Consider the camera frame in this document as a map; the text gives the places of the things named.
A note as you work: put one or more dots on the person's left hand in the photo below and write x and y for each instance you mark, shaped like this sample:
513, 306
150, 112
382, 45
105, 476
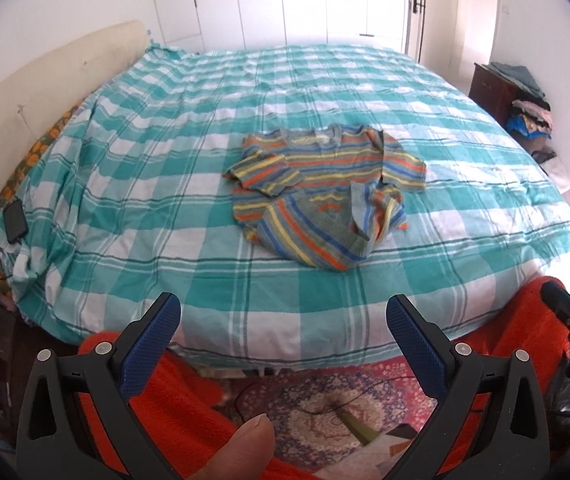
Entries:
246, 454

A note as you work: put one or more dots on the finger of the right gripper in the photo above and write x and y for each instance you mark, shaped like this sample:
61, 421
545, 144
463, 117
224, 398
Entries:
557, 299

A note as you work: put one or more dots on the cream padded headboard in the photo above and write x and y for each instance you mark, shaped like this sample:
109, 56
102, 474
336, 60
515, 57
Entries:
36, 96

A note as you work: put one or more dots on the red patterned rug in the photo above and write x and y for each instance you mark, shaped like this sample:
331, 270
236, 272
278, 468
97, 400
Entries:
304, 407

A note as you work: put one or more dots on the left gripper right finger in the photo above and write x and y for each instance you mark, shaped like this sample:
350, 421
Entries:
511, 441

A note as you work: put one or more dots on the white door with handle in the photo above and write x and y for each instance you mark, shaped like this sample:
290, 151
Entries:
416, 10

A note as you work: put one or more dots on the teal checked bed sheet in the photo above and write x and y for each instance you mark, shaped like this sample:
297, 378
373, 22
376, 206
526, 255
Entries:
130, 201

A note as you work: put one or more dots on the person's orange trousers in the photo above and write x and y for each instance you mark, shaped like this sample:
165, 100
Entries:
176, 407

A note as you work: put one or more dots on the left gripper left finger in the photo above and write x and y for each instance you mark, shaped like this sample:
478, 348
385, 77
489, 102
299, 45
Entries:
53, 437

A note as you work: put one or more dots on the dark wooden nightstand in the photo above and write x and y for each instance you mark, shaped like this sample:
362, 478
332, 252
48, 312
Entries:
493, 93

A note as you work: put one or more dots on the black smartphone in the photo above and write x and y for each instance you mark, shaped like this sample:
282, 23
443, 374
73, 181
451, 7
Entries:
15, 223

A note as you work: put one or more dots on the striped knit sweater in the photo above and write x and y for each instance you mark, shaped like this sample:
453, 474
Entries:
326, 197

